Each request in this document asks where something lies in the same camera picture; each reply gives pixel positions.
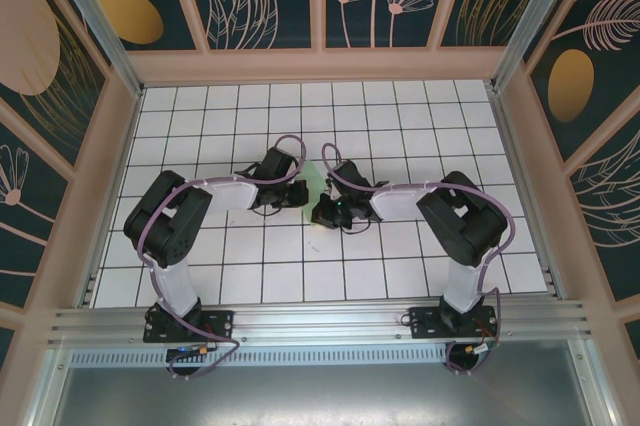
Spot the light green paper sheet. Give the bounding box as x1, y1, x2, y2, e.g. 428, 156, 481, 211
298, 159, 326, 227

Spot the brushed metal sheet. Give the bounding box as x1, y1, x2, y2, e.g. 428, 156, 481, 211
29, 348, 619, 426

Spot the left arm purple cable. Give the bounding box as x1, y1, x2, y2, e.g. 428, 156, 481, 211
135, 133, 308, 381

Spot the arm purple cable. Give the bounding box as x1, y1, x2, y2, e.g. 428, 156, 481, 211
135, 133, 308, 381
320, 142, 519, 377

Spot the aluminium mounting rail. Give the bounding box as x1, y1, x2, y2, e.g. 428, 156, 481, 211
47, 299, 594, 347

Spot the slotted grey cable duct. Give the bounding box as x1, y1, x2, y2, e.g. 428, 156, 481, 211
69, 343, 576, 368

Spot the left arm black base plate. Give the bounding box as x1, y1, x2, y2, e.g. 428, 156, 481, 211
143, 309, 236, 345

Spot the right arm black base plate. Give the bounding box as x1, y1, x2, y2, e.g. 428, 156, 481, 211
408, 303, 500, 340

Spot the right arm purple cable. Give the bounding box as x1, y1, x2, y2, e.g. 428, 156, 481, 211
320, 142, 519, 377

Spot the long aluminium side rail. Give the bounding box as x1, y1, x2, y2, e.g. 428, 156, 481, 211
487, 85, 569, 300

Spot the aluminium frame post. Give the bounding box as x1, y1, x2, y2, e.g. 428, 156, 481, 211
42, 0, 146, 97
489, 0, 594, 92

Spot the short aluminium side rail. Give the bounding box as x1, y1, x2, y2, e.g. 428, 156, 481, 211
74, 270, 101, 309

